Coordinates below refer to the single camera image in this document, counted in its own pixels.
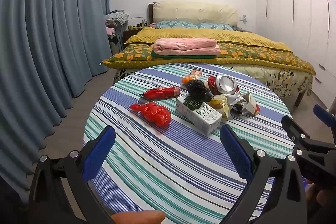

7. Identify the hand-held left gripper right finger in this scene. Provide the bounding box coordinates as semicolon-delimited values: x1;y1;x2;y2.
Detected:
220;124;307;224

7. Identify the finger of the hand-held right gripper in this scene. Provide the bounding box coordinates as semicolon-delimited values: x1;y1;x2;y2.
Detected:
281;115;310;146
313;104;336;132

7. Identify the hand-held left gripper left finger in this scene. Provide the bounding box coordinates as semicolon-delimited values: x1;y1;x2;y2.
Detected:
28;125;116;224

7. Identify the black gold wrapper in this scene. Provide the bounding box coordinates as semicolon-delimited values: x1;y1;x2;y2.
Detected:
209;95;231;119

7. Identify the crushed red can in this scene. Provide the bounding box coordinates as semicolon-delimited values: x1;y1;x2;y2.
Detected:
207;74;239;96

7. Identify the orange white wrapper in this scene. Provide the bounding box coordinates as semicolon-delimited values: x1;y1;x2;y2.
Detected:
182;70;203;84

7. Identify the person's right hand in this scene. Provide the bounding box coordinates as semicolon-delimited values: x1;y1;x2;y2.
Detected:
306;180;336;212

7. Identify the person's left hand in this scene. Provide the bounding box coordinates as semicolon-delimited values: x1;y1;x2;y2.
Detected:
111;210;166;224

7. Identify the bed with floral sheet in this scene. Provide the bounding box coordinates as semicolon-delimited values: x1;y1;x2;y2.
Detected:
113;3;315;108

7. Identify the crumpled white paper cup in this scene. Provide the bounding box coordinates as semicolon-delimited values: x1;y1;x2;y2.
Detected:
231;93;261;116

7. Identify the white green milk carton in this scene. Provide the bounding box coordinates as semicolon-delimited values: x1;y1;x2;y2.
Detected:
176;95;223;136

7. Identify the striped tablecloth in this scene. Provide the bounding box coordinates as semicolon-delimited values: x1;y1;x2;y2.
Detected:
83;63;296;224

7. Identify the crumpled red plastic bag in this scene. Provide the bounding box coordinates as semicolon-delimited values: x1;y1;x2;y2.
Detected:
130;102;172;127

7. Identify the black bumpy crumpled packet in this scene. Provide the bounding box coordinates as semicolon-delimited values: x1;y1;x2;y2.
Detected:
186;80;212;102

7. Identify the long red snack wrapper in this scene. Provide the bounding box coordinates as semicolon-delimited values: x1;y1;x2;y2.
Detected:
140;86;181;100

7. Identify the yellow dotted blanket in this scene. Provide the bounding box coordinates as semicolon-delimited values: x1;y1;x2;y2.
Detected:
123;27;293;52

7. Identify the white wardrobe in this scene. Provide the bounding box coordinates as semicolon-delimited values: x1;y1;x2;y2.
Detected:
254;0;336;109

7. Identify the green folded cloth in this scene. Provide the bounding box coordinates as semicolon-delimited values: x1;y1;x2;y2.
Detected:
150;52;218;59

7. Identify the pink striped folded blanket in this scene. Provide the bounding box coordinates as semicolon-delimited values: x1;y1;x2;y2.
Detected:
152;38;221;56

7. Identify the dark wooden nightstand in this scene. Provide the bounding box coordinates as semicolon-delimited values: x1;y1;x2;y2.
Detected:
123;28;143;44

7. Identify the teal floral pillow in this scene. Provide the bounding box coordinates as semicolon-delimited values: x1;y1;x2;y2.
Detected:
156;20;200;29
197;22;234;31

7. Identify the blue-grey curtain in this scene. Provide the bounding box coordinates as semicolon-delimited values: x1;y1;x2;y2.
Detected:
0;0;116;191

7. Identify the pile of clothes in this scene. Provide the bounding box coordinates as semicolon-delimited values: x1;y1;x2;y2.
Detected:
105;11;130;43

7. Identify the cream headboard cushion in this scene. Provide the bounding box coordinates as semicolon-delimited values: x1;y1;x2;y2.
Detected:
153;0;238;29

